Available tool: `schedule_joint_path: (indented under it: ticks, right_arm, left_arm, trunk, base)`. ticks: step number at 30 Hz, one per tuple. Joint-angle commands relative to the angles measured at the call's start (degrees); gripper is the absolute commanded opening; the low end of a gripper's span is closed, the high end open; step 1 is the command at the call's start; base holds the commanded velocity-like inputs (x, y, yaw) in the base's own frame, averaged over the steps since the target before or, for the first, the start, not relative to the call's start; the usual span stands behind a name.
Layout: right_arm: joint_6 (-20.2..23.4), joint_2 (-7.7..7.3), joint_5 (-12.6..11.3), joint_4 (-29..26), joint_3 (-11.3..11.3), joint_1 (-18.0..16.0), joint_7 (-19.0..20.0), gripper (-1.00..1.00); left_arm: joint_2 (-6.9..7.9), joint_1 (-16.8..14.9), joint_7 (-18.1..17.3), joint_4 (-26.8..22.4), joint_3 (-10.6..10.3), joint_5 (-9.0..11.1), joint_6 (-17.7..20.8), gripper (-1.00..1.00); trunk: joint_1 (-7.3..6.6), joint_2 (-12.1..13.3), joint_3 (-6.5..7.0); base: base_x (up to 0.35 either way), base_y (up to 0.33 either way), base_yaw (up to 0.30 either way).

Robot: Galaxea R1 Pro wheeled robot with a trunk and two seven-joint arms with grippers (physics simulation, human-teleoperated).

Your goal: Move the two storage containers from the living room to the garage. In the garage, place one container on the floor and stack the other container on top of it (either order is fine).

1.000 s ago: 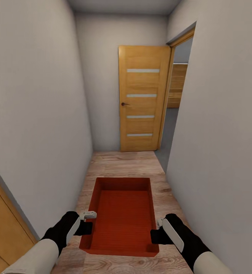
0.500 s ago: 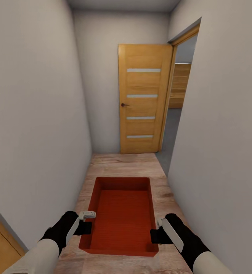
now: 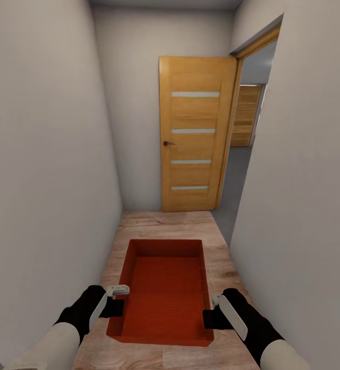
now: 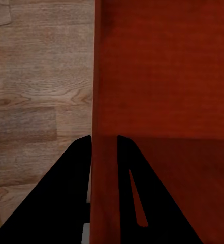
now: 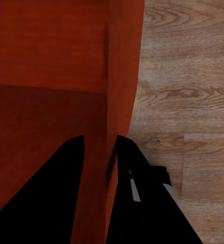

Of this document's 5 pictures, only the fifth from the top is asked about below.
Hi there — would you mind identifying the storage box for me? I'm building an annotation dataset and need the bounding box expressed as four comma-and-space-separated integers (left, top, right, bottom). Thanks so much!
0, 0, 145, 244

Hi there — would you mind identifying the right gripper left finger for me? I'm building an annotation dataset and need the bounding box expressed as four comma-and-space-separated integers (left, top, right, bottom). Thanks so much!
0, 135, 85, 244

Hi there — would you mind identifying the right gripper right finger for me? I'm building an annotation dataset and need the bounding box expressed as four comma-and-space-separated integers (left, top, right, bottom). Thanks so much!
117, 136, 203, 244

